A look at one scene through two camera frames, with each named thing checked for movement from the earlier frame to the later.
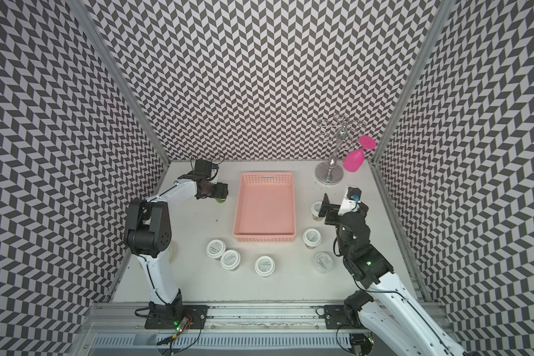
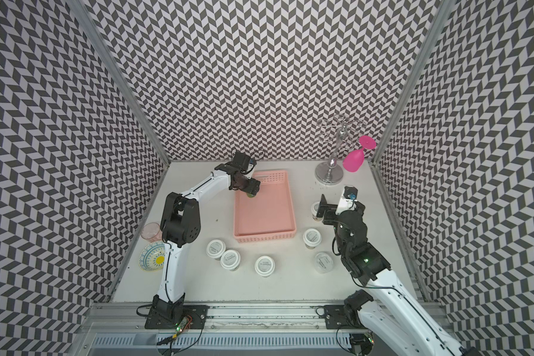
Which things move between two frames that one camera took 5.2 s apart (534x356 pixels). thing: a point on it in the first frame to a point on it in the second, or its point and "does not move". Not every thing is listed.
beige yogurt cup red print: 314,209 does not move
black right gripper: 333,211 does not move
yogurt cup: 215,248 does not move
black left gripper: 222,192 to 253,188
